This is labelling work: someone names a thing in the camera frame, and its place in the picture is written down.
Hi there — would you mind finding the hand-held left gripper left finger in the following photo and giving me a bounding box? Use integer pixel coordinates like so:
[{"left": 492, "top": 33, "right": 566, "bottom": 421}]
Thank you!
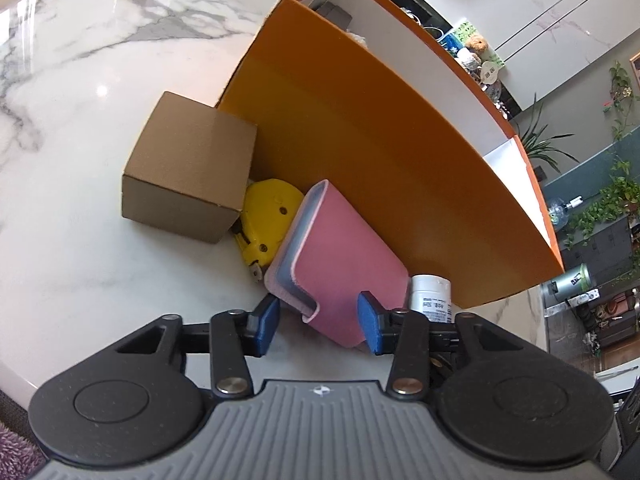
[{"left": 112, "top": 294, "right": 281, "bottom": 402}]

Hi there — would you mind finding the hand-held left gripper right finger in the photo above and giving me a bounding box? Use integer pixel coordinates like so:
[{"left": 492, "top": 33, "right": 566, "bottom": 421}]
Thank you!
[{"left": 357, "top": 290, "right": 541, "bottom": 402}]

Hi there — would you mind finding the pink case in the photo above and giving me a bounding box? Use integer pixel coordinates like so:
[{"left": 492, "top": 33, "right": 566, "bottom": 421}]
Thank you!
[{"left": 263, "top": 179, "right": 411, "bottom": 348}]

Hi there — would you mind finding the yellow tape measure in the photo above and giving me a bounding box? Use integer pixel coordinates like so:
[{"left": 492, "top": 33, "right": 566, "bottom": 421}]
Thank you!
[{"left": 231, "top": 178, "right": 304, "bottom": 283}]

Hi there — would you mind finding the orange cardboard box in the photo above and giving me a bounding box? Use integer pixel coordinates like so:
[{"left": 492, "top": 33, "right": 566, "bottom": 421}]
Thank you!
[{"left": 215, "top": 0, "right": 566, "bottom": 309}]

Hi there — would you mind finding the small brown cardboard box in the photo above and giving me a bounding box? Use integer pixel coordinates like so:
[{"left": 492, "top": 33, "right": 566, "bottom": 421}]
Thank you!
[{"left": 121, "top": 91, "right": 258, "bottom": 244}]

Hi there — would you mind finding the dark grey box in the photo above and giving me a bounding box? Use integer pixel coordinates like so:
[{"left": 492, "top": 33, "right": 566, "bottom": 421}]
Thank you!
[{"left": 317, "top": 2, "right": 353, "bottom": 28}]

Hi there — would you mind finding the white bottle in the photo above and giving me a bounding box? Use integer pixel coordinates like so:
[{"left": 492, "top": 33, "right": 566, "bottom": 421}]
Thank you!
[{"left": 409, "top": 274, "right": 456, "bottom": 326}]

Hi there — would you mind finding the silver trash can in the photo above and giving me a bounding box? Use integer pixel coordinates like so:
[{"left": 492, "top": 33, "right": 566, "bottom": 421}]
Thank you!
[{"left": 542, "top": 265, "right": 593, "bottom": 318}]

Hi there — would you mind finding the blue water jug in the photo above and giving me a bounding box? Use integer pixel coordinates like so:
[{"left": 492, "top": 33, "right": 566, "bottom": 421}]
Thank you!
[{"left": 547, "top": 195, "right": 586, "bottom": 228}]

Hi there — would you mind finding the dark sideboard cabinet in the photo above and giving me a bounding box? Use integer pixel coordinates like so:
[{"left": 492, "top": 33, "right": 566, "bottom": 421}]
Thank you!
[{"left": 565, "top": 200, "right": 640, "bottom": 361}]

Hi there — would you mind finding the tall potted plant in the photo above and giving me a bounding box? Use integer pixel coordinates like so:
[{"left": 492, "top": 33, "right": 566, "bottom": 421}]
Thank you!
[{"left": 515, "top": 92, "right": 581, "bottom": 181}]

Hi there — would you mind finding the trailing ivy plant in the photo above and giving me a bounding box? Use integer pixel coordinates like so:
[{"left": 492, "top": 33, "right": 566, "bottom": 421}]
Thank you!
[{"left": 565, "top": 155, "right": 640, "bottom": 251}]

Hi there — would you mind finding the wooden fan-shaped sign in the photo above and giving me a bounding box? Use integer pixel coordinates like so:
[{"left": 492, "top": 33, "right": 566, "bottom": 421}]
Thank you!
[{"left": 477, "top": 60, "right": 501, "bottom": 86}]

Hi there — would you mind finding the green blue painting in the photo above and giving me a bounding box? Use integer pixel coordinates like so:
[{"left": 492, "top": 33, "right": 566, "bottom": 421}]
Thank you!
[{"left": 440, "top": 20, "right": 506, "bottom": 68}]

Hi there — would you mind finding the hanging vine plant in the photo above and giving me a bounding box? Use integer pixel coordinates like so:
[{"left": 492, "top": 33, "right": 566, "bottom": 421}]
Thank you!
[{"left": 602, "top": 60, "right": 637, "bottom": 141}]

